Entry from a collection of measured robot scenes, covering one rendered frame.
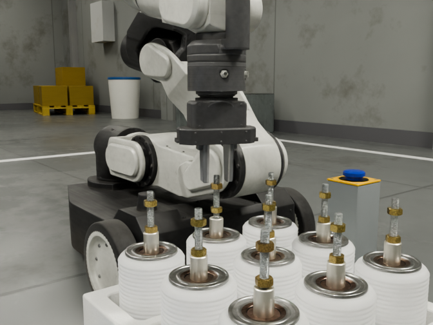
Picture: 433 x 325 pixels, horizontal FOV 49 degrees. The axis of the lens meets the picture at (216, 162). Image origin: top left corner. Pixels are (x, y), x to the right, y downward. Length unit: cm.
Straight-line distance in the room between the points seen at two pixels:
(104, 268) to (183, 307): 53
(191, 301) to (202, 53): 34
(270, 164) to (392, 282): 46
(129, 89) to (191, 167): 568
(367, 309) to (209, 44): 40
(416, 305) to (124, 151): 88
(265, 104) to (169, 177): 356
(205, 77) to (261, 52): 446
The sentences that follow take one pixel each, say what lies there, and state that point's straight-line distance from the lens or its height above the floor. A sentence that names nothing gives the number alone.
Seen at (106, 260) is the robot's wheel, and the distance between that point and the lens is 107.
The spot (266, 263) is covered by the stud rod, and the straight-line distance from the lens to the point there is 50.
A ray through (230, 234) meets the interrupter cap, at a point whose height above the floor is 25.
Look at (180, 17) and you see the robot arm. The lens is 71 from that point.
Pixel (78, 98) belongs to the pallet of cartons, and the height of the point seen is 24.
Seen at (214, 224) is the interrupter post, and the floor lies 27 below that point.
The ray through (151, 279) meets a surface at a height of 23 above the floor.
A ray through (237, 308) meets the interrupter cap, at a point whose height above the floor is 25.
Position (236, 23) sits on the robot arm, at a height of 57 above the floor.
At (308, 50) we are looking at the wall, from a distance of 471.
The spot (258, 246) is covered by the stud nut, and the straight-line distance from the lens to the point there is 49.
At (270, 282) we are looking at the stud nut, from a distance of 51.
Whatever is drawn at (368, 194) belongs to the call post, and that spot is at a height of 29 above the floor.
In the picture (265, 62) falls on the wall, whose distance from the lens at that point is 510.
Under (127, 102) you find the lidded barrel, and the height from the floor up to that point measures 23.
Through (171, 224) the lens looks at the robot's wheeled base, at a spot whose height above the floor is 19.
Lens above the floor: 49
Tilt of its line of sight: 9 degrees down
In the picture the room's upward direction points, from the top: straight up
